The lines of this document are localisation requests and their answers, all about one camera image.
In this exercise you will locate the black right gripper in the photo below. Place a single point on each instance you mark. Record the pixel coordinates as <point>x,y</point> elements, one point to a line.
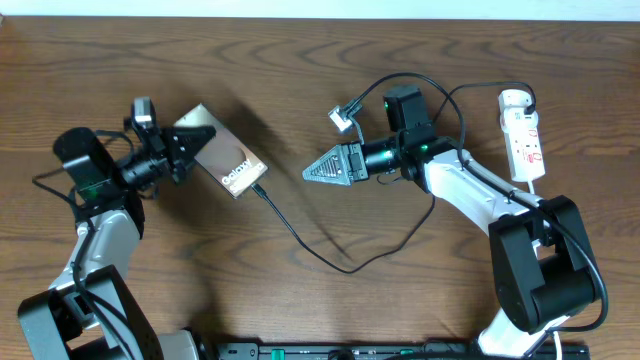
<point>347,163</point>

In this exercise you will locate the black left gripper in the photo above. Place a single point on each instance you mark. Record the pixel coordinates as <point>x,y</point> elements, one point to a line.
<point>171,151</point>

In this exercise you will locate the silver smartphone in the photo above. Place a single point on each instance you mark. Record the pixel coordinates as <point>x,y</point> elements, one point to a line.
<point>225,157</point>

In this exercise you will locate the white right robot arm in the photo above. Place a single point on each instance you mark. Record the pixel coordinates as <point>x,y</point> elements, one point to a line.
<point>543,265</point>

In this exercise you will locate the white power strip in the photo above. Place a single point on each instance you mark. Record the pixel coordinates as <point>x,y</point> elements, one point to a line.
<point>521,135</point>

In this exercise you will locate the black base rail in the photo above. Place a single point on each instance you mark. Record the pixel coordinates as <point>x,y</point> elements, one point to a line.
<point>430,350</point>

